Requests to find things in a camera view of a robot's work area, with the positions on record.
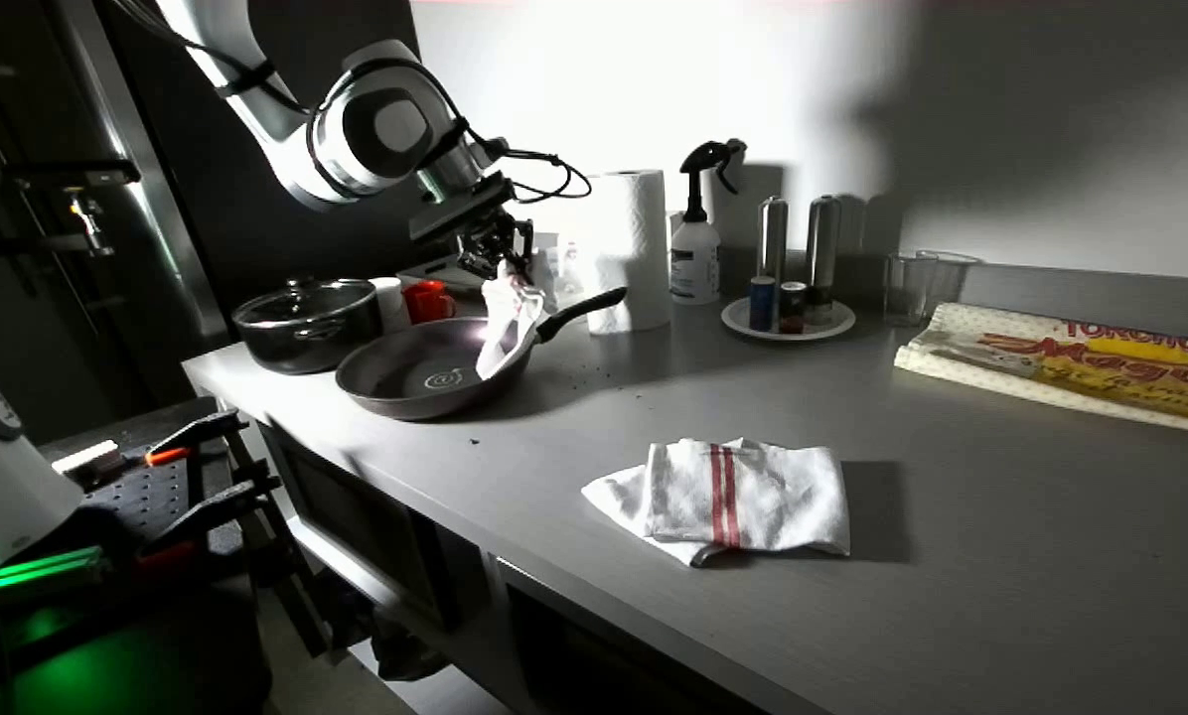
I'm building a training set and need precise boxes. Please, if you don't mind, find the black clamp orange handle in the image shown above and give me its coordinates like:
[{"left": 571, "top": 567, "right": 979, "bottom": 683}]
[{"left": 86, "top": 405, "right": 287, "bottom": 538}]

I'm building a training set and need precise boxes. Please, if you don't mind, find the yellow red printed bag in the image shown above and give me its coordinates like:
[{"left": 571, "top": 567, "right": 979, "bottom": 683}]
[{"left": 890, "top": 298, "right": 1188, "bottom": 440}]

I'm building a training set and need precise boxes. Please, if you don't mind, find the white paper towel roll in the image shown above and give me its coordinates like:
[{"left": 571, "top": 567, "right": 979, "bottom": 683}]
[{"left": 588, "top": 166, "right": 674, "bottom": 339}]

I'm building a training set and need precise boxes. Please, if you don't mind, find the white cylinder device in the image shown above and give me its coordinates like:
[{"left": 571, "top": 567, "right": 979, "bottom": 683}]
[{"left": 0, "top": 351, "right": 86, "bottom": 567}]

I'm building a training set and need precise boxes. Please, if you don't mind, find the white towel with red stripes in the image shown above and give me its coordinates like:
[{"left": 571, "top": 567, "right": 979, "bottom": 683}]
[
  {"left": 473, "top": 258, "right": 551, "bottom": 386},
  {"left": 579, "top": 432, "right": 856, "bottom": 572}
]

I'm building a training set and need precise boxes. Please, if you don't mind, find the dark metal rack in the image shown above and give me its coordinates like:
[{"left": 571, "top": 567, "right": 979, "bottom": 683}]
[{"left": 0, "top": 154, "right": 143, "bottom": 274}]

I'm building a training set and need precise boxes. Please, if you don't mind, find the white spray bottle black nozzle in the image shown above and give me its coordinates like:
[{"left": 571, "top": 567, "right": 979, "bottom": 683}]
[{"left": 669, "top": 137, "right": 752, "bottom": 310}]

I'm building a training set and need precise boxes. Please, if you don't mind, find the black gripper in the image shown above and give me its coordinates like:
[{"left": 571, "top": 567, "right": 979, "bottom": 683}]
[{"left": 452, "top": 198, "right": 544, "bottom": 278}]

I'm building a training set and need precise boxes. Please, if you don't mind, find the clear glass cup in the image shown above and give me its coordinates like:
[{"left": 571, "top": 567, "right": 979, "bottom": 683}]
[{"left": 902, "top": 250, "right": 980, "bottom": 321}]

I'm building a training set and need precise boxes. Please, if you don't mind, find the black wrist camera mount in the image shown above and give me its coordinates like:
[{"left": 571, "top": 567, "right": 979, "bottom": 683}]
[{"left": 407, "top": 171, "right": 519, "bottom": 250}]

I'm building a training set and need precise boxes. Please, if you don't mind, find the small dark jar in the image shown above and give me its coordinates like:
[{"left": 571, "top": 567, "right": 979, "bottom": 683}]
[{"left": 776, "top": 278, "right": 813, "bottom": 333}]

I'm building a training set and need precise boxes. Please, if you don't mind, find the red cup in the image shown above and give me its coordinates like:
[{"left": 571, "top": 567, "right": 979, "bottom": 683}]
[{"left": 397, "top": 274, "right": 465, "bottom": 327}]

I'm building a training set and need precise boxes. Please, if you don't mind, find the blue can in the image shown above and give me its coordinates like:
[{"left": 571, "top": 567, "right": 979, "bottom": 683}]
[{"left": 747, "top": 274, "right": 783, "bottom": 333}]

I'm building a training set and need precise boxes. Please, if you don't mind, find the metal cylinder shaker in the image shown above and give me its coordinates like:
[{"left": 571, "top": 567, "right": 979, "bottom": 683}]
[
  {"left": 756, "top": 196, "right": 796, "bottom": 285},
  {"left": 801, "top": 190, "right": 861, "bottom": 298}
]

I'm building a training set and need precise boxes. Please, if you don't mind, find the dark frying pan black handle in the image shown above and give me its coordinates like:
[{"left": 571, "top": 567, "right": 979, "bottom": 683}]
[{"left": 333, "top": 281, "right": 630, "bottom": 424}]

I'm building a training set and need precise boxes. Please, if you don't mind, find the black pot with lid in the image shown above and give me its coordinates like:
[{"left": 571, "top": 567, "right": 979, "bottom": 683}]
[{"left": 227, "top": 274, "right": 387, "bottom": 370}]

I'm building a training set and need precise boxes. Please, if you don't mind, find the slanted metal beam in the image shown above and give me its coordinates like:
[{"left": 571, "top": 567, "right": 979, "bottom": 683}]
[{"left": 49, "top": 0, "right": 234, "bottom": 351}]

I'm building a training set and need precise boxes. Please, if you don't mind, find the white round plate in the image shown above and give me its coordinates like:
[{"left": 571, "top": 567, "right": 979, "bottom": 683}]
[{"left": 718, "top": 293, "right": 861, "bottom": 344}]

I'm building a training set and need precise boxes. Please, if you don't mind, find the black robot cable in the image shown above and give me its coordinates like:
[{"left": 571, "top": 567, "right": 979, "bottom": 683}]
[{"left": 477, "top": 137, "right": 597, "bottom": 211}]

